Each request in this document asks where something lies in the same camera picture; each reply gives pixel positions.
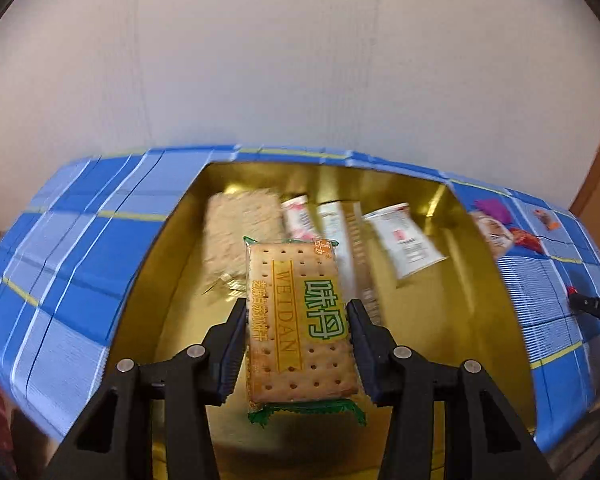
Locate pink white snack packet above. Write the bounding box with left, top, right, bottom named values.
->
left=280, top=195, right=318, bottom=243

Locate large red candy packet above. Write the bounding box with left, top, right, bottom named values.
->
left=510, top=227, right=543, bottom=254

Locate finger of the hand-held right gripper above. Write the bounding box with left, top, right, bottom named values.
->
left=567, top=293, right=600, bottom=327

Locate clear noodle cake packet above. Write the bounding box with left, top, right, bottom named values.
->
left=202, top=187, right=286, bottom=286

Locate gold metal tin box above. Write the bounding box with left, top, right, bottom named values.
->
left=112, top=160, right=538, bottom=480

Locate brown round pastry packet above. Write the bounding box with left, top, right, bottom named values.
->
left=470, top=210, right=516, bottom=260

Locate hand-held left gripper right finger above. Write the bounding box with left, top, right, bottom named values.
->
left=346, top=299, right=551, bottom=480

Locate long gold white bar packet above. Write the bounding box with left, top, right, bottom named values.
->
left=316, top=201, right=383, bottom=326

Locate blue plaid tablecloth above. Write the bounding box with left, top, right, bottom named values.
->
left=0, top=146, right=600, bottom=453

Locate purple snack packet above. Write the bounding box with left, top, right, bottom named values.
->
left=474, top=199, right=513, bottom=225

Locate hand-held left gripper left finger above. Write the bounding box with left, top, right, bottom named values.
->
left=42, top=299, right=251, bottom=480

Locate clear orange-edged snack packet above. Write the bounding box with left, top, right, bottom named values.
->
left=532, top=207, right=561, bottom=231

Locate green yellow cracker packet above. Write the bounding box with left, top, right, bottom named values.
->
left=243, top=236, right=368, bottom=428

